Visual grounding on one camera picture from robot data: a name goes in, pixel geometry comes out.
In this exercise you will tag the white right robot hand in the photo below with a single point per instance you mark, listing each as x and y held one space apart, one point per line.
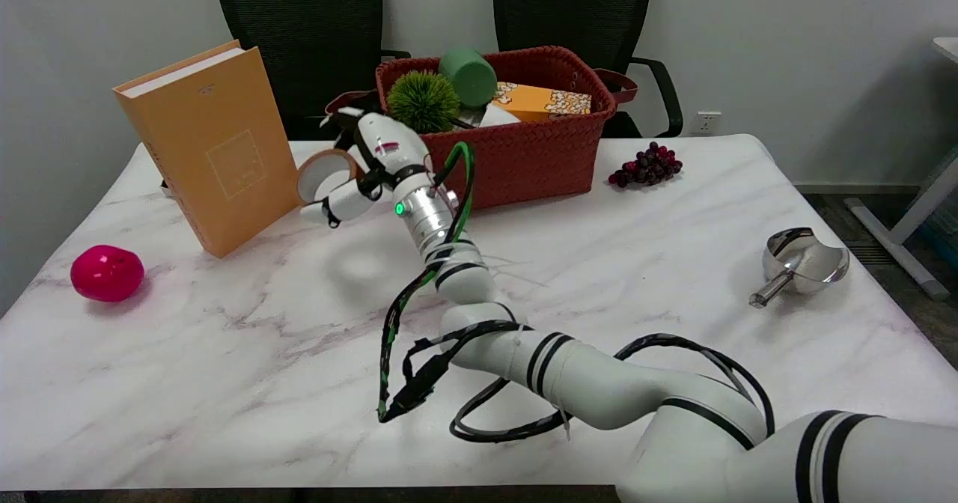
382 151

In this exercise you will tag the yellow tape roll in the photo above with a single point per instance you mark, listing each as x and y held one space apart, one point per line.
326 171

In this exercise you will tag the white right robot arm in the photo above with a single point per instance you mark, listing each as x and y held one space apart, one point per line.
599 383

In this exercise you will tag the red woven basket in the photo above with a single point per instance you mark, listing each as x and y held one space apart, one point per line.
516 144

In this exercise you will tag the green spiky ball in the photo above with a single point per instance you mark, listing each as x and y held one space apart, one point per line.
423 102

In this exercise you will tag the green cylindrical cup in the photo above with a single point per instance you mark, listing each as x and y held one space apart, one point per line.
468 77

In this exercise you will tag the black mesh office chair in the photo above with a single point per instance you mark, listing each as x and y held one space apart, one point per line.
314 39
584 31

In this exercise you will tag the orange popcorn box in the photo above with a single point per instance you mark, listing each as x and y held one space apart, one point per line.
540 103

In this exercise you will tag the orange hardcover book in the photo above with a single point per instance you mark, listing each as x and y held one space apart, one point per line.
213 147

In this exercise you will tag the purple grape bunch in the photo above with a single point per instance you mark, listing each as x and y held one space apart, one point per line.
647 166

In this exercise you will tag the pink egg-shaped toy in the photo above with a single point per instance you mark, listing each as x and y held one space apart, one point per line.
107 272

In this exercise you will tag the metal scoop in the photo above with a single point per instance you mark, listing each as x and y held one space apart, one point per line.
804 263

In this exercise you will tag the white wall power socket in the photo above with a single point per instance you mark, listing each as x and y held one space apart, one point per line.
706 123

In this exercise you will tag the white desk frame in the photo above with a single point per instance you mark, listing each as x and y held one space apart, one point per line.
909 211

